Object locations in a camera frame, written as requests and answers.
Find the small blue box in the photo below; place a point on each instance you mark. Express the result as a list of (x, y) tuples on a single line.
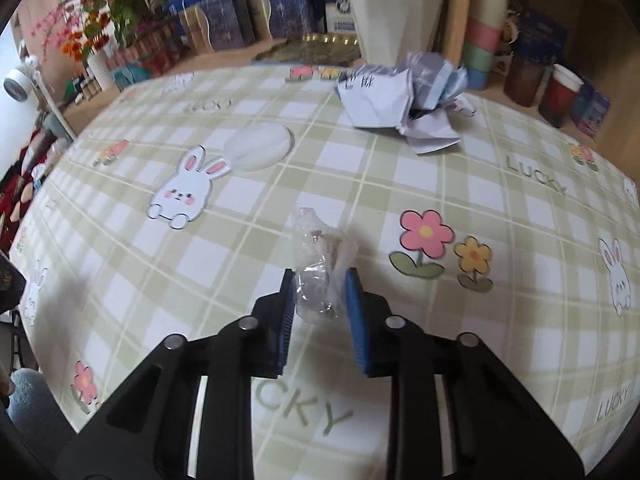
[(592, 106)]

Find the dark brown cup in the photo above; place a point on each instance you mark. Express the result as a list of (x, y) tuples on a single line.
[(522, 79)]

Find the red patterned cloth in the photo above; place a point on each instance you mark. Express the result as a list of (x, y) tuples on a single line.
[(20, 195)]

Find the white plant pot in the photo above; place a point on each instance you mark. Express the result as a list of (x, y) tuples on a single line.
[(400, 15)]

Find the stack of pastel paper cups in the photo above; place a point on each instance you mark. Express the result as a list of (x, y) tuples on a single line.
[(482, 30)]

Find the wooden shelf niche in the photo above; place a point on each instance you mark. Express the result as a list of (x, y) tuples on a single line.
[(590, 5)]

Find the red brick-pattern planter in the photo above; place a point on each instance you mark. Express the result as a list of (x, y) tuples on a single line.
[(145, 50)]

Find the orange flower bunch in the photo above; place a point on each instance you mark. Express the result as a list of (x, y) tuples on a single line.
[(82, 35)]

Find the person's left leg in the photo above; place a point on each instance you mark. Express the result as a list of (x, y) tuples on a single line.
[(35, 400)]

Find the crumpled white paper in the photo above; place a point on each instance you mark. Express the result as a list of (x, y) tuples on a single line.
[(400, 95)]

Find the white slim vase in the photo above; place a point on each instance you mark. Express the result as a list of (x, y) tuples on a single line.
[(101, 72)]

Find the row of blue gift boxes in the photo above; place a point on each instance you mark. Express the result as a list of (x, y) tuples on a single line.
[(250, 5)]

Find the gold patterned tray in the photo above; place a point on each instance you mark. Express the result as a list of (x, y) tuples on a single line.
[(310, 47)]

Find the blue white milk carton box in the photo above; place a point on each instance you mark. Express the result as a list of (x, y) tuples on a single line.
[(341, 17)]

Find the folding table checkered cloth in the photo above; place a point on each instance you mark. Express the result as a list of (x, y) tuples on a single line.
[(450, 200)]

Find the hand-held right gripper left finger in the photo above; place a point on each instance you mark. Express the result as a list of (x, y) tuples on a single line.
[(286, 320)]

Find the white security camera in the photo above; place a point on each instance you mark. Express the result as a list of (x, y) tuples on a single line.
[(20, 82)]

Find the teal round packet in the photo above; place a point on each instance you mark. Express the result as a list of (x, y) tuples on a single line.
[(131, 78)]

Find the red cup white lid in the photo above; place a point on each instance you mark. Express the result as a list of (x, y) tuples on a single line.
[(561, 96)]

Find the clear plastic wrapper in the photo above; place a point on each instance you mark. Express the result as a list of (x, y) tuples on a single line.
[(320, 260)]

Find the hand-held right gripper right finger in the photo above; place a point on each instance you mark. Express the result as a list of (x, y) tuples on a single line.
[(360, 340)]

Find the wooden bookshelf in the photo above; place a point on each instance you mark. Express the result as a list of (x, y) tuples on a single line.
[(37, 20)]

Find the dark blue box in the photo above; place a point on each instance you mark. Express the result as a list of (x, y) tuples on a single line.
[(540, 35)]

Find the row of small bottles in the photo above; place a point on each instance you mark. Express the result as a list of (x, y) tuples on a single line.
[(86, 89)]

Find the clear plastic lid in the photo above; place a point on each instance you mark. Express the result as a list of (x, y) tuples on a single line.
[(257, 147)]

